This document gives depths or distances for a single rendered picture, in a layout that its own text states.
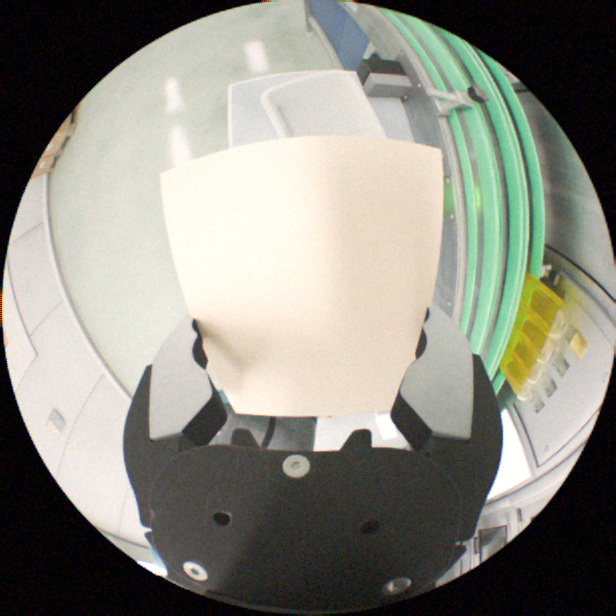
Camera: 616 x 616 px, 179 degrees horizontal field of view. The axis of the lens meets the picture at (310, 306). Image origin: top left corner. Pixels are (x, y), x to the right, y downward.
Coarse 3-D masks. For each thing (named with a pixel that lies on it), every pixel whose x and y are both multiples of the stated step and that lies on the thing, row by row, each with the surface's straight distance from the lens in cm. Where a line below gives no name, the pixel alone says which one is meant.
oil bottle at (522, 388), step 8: (504, 352) 56; (504, 360) 57; (512, 360) 55; (504, 368) 57; (512, 368) 55; (512, 376) 55; (520, 376) 53; (512, 384) 56; (520, 384) 54; (528, 384) 52; (536, 384) 54; (520, 392) 54; (528, 392) 53
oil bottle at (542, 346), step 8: (520, 312) 49; (520, 320) 49; (528, 320) 47; (512, 328) 51; (520, 328) 49; (528, 328) 48; (536, 328) 46; (520, 336) 50; (528, 336) 48; (536, 336) 46; (544, 336) 45; (528, 344) 48; (536, 344) 47; (544, 344) 45; (552, 344) 45; (536, 352) 47; (544, 352) 46; (552, 352) 46; (544, 360) 47
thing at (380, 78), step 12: (372, 60) 49; (384, 60) 51; (360, 72) 52; (372, 72) 47; (384, 72) 48; (396, 72) 49; (372, 84) 46; (384, 84) 46; (396, 84) 47; (408, 84) 48; (372, 96) 52; (384, 96) 53; (396, 96) 53
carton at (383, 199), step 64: (192, 192) 10; (256, 192) 9; (320, 192) 8; (384, 192) 9; (192, 256) 10; (256, 256) 9; (320, 256) 9; (384, 256) 9; (256, 320) 10; (320, 320) 10; (384, 320) 11; (256, 384) 14; (320, 384) 13; (384, 384) 14
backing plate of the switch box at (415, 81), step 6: (402, 54) 50; (396, 60) 53; (402, 60) 51; (408, 60) 49; (402, 66) 51; (408, 66) 49; (408, 72) 49; (414, 72) 47; (414, 78) 47; (414, 84) 48; (420, 84) 46; (408, 90) 50; (414, 90) 48; (402, 96) 53; (408, 96) 51; (402, 102) 54
